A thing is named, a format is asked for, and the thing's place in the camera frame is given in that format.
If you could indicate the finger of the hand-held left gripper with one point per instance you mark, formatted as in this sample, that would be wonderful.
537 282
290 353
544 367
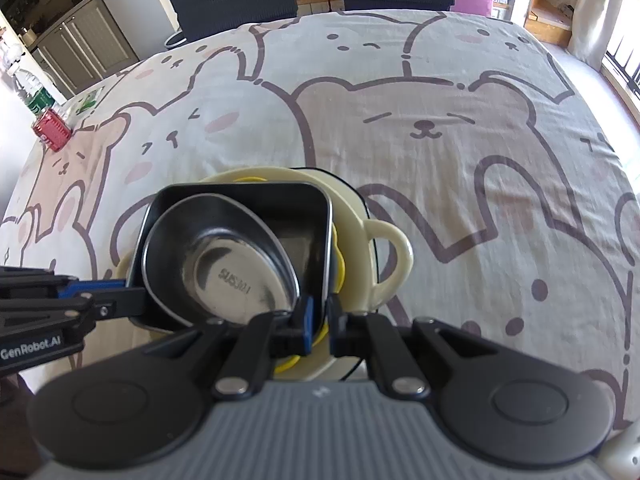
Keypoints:
90 286
122 304

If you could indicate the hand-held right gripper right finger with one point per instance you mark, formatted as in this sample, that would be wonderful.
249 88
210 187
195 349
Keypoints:
334 330

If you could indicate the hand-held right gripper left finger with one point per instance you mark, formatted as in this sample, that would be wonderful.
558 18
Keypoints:
307 325

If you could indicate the yellow-rimmed flower plate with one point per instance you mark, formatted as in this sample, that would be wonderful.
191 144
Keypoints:
339 265

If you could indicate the round steel bowl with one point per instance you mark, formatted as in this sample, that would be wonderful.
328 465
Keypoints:
235 270

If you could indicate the square steel tray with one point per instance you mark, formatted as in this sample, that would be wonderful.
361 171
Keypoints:
300 210

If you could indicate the red drink can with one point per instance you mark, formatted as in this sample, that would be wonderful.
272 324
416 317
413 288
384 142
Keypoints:
52 132

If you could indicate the green snack packet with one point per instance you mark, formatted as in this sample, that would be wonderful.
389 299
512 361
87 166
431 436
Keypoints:
89 101

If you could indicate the green label water bottle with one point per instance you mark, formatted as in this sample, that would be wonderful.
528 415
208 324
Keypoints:
35 92

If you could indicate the bear printed tablecloth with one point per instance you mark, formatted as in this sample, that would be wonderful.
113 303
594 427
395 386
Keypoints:
425 110

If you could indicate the kitchen cabinet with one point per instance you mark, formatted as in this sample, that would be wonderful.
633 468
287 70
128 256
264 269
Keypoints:
85 35

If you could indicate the grey trash bin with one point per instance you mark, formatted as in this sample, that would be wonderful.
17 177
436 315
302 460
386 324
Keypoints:
176 40

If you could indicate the wooden step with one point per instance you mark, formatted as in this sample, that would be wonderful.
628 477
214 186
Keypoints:
550 15

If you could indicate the beige curtain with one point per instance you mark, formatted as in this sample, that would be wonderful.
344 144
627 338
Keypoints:
595 10

